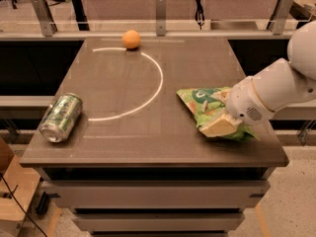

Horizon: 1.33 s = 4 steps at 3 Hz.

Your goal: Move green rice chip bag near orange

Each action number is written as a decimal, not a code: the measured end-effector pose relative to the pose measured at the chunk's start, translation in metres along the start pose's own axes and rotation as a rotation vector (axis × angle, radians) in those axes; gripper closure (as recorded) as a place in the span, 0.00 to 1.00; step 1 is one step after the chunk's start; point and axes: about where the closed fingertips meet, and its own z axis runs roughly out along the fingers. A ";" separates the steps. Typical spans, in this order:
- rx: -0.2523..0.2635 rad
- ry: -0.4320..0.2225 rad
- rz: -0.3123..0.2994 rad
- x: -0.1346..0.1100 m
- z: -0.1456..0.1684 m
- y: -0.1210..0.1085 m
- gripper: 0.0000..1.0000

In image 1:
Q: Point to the orange fruit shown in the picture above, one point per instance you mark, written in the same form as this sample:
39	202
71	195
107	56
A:
131	39

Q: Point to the green rice chip bag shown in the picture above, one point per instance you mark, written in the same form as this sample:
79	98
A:
204	108

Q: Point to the metal bracket post middle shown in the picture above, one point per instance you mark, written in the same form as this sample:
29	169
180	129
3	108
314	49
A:
160	18

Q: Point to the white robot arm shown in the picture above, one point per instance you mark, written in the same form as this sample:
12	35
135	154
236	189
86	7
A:
290	80

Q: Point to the green soda can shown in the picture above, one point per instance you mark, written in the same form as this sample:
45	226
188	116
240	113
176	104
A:
60	119

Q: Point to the metal bracket post right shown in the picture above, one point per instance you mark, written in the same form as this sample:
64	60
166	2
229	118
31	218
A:
282	12

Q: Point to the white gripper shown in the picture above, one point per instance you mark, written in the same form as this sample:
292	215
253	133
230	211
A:
247	102

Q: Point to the grey drawer cabinet table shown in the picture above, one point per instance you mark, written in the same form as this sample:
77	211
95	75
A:
135	163

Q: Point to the metal bracket post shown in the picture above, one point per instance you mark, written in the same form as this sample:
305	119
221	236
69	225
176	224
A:
46	22
160	18
282	12

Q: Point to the metal bracket post left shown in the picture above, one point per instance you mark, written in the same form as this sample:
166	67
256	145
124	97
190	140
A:
46	22

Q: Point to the wooden box at left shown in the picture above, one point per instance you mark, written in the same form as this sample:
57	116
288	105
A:
17	189

